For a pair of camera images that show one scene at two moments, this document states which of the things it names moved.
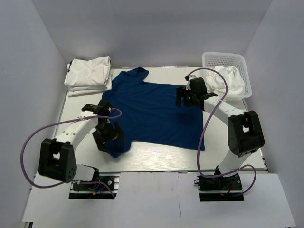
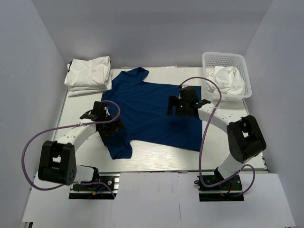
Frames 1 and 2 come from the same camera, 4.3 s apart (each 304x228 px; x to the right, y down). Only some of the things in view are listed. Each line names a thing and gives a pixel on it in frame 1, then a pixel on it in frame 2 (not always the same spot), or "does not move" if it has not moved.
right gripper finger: (180, 96) to (173, 100)
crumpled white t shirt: (215, 82) does not move
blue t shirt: (147, 113) does not move
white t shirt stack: (87, 76) does not move
